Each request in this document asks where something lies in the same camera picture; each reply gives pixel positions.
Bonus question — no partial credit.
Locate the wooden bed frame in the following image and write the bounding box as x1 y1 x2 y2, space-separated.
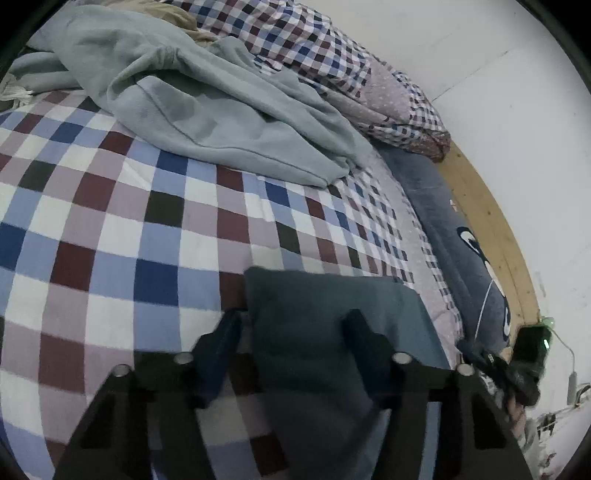
436 141 541 324

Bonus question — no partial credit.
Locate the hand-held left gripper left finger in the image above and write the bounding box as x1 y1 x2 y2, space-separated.
53 309 245 480

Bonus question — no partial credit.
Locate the teal garment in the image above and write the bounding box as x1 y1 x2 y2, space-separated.
242 267 451 480

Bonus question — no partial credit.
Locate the light grey sweatshirt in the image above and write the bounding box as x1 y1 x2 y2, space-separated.
7 4 377 188

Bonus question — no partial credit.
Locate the checkered bed sheet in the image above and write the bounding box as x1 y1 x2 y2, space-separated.
0 90 465 480

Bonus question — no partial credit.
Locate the person's right hand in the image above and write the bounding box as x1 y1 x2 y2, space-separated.
505 394 532 446

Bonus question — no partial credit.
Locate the beige cloth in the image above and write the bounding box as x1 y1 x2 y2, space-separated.
99 0 218 44

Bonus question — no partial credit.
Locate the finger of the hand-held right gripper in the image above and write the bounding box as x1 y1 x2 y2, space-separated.
462 346 513 388

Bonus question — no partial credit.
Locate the checkered quilt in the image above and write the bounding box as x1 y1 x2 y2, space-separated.
171 0 452 162

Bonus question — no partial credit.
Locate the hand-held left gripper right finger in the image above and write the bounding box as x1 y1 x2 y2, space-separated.
342 308 534 480

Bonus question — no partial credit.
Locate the blue cartoon blanket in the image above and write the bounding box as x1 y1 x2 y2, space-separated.
376 145 513 356

